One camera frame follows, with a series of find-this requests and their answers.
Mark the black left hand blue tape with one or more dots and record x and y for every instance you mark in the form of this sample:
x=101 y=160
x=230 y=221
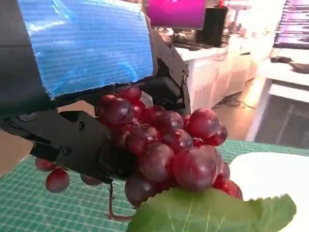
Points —
x=84 y=48

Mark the red toy grape bunch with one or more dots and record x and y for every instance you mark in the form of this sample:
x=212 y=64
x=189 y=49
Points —
x=169 y=149

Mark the white plate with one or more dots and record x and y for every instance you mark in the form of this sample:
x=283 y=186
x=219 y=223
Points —
x=270 y=176

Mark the monitor with pink screen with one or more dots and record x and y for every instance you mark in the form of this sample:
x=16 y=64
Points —
x=176 y=12

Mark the black keyboard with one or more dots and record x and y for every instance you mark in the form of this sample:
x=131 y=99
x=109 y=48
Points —
x=188 y=44

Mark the black computer tower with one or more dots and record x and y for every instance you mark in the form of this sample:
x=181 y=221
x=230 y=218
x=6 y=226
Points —
x=212 y=26

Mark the white desk cabinet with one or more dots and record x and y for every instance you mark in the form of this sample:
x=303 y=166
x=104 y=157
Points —
x=212 y=72

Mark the green cutting mat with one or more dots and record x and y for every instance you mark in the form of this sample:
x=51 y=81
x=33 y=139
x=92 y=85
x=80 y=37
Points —
x=48 y=207

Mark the monitor with striped screen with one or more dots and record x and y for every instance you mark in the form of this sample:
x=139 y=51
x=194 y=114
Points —
x=293 y=24

